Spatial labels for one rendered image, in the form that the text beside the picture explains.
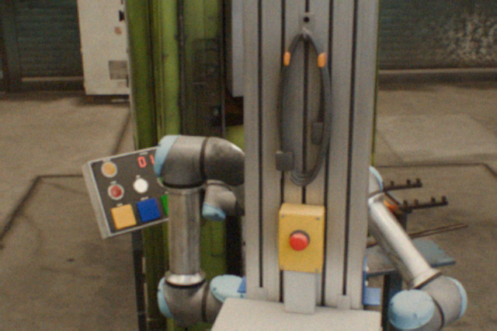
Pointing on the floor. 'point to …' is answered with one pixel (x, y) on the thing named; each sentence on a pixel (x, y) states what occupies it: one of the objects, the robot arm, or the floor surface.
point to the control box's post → (139, 278)
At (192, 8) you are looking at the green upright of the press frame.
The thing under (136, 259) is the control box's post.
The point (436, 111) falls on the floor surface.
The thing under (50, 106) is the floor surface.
